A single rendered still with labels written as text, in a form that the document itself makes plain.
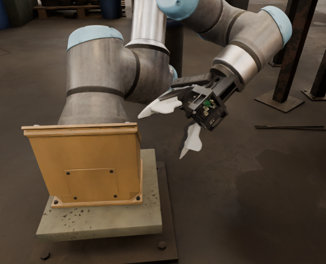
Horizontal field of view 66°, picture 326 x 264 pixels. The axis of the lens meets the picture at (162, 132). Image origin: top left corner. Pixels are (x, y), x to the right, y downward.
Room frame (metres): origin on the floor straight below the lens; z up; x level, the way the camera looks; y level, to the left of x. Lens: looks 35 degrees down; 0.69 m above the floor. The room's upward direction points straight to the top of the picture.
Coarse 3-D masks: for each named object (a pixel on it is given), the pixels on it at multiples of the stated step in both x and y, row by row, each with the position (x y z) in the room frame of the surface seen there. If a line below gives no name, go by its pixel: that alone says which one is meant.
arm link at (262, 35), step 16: (240, 16) 0.59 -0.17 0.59; (256, 16) 0.57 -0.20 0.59; (272, 16) 0.55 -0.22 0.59; (240, 32) 0.56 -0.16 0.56; (256, 32) 0.53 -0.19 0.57; (272, 32) 0.53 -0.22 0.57; (288, 32) 0.54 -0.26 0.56; (256, 48) 0.51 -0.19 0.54; (272, 48) 0.52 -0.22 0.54; (256, 64) 0.50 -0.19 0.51
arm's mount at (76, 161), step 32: (32, 128) 0.46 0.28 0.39; (64, 128) 0.47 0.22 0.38; (96, 128) 0.47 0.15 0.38; (128, 128) 0.47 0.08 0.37; (64, 160) 0.46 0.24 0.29; (96, 160) 0.47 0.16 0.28; (128, 160) 0.47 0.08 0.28; (64, 192) 0.46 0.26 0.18; (96, 192) 0.46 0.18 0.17; (128, 192) 0.47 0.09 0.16
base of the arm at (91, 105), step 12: (72, 96) 0.56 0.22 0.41; (84, 96) 0.54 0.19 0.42; (96, 96) 0.54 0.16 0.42; (108, 96) 0.56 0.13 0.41; (120, 96) 0.59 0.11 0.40; (72, 108) 0.53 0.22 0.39; (84, 108) 0.51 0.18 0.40; (96, 108) 0.51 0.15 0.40; (108, 108) 0.53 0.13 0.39; (120, 108) 0.56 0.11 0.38; (60, 120) 0.51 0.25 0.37; (72, 120) 0.49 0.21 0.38; (84, 120) 0.49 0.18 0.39; (96, 120) 0.49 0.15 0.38; (108, 120) 0.50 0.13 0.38; (120, 120) 0.52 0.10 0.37
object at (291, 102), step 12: (300, 0) 1.31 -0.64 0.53; (312, 0) 1.27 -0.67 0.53; (300, 12) 1.30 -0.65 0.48; (312, 12) 1.29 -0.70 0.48; (300, 24) 1.29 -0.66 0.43; (300, 36) 1.27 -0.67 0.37; (288, 48) 1.31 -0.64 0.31; (300, 48) 1.29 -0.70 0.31; (288, 60) 1.29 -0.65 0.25; (288, 72) 1.28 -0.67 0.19; (276, 84) 1.31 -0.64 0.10; (288, 84) 1.28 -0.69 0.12; (264, 96) 1.35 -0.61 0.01; (276, 96) 1.30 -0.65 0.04; (288, 96) 1.35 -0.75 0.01; (276, 108) 1.22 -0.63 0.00; (288, 108) 1.21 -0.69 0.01
